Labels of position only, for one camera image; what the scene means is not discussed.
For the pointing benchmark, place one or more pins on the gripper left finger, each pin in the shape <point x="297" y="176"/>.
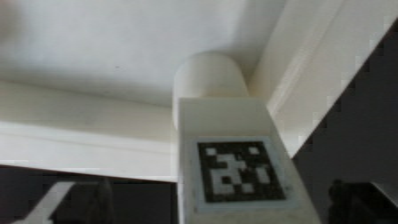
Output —
<point x="75" y="204"/>

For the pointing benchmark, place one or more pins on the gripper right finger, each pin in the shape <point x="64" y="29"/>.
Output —
<point x="362" y="203"/>

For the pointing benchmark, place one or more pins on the white leg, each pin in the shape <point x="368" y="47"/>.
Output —
<point x="238" y="183"/>

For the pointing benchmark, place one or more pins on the white square tabletop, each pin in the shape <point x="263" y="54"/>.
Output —
<point x="91" y="52"/>

